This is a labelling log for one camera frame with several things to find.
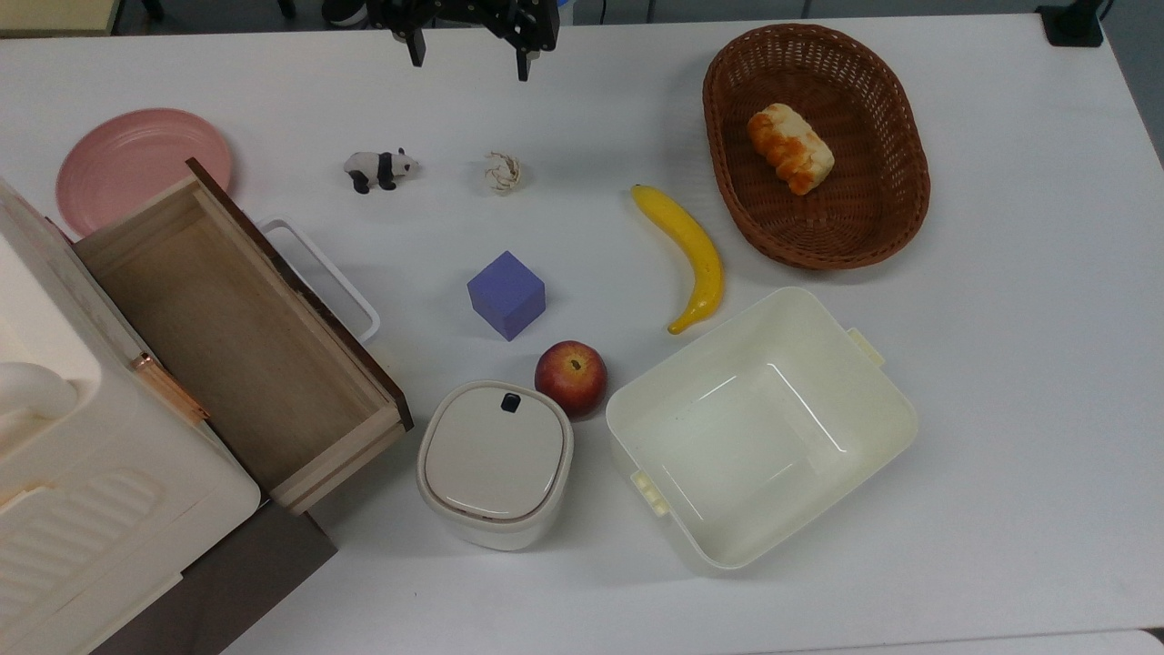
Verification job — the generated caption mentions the purple cube block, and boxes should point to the purple cube block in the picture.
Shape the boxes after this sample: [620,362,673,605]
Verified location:
[467,251,547,343]

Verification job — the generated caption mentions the yellow toy banana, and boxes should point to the yellow toy banana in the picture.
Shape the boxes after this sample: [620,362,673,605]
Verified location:
[631,185,727,336]

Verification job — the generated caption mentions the toy bread loaf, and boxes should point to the toy bread loaf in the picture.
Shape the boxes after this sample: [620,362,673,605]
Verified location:
[747,103,837,197]

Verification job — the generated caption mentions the black camera stand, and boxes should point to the black camera stand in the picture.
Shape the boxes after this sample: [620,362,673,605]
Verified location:
[1036,0,1112,48]

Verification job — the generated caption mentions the open wooden drawer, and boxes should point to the open wooden drawer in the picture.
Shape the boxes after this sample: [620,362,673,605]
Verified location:
[72,157,416,517]

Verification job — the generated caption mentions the brown wicker basket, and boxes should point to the brown wicker basket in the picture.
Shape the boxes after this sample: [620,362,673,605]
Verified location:
[702,24,932,271]

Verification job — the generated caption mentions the cream plastic storage box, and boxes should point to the cream plastic storage box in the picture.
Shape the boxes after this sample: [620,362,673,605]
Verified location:
[0,176,263,655]

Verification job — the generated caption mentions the crumpled paper ball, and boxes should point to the crumpled paper ball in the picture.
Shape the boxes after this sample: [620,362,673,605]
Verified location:
[483,151,524,196]

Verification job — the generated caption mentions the panda toy figure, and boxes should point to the panda toy figure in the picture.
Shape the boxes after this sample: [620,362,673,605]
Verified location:
[343,148,420,195]

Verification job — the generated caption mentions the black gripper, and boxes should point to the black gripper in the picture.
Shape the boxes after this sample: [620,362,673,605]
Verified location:
[367,0,561,83]

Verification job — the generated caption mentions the cream plastic bin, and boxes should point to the cream plastic bin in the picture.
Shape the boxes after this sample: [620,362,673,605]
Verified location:
[605,287,919,572]

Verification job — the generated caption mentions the pink plate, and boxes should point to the pink plate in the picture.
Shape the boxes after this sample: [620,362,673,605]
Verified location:
[55,108,235,240]

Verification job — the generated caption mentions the copper latch strip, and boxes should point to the copper latch strip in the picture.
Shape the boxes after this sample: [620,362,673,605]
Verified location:
[129,352,211,427]

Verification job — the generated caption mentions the dark wood cabinet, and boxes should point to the dark wood cabinet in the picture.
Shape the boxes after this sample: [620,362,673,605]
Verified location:
[89,500,338,655]

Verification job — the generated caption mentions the red toy apple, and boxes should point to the red toy apple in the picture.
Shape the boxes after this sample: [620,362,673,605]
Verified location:
[534,340,609,421]

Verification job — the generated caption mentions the small cream lidded trash can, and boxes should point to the small cream lidded trash can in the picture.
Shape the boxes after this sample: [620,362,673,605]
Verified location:
[416,379,576,553]

